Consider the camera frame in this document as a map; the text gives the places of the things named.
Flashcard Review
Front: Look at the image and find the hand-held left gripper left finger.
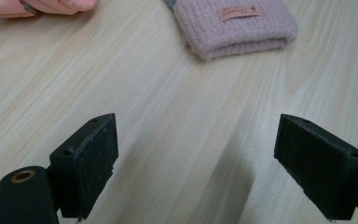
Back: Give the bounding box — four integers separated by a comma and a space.
48, 112, 119, 222

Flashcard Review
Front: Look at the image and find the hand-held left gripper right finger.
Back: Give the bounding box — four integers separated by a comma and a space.
273, 113, 358, 222

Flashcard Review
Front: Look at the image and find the pink ski glove grey palm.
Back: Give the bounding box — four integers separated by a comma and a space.
0, 0, 100, 19

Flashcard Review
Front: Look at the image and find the pink grey knit glove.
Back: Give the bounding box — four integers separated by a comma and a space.
162, 0, 298, 62

